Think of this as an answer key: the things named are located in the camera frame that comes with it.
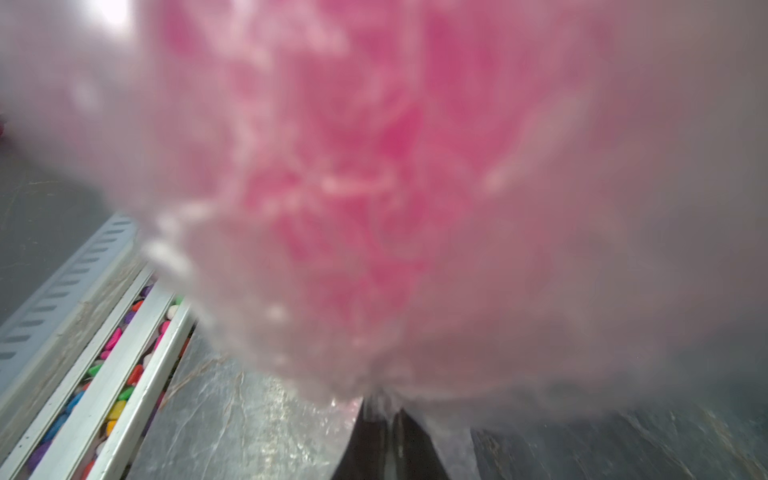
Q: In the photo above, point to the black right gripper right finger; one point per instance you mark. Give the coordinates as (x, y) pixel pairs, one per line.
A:
(414, 454)

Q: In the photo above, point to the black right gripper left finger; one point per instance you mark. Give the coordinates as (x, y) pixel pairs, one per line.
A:
(365, 455)

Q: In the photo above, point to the bubble wrap sheet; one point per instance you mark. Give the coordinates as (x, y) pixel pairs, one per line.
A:
(484, 213)

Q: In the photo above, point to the pink plastic wine glass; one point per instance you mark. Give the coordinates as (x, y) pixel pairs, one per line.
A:
(325, 146)

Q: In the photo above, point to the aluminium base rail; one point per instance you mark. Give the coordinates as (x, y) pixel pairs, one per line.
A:
(93, 424)

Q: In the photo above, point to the white slotted cable duct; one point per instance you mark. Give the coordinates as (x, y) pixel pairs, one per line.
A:
(24, 333)

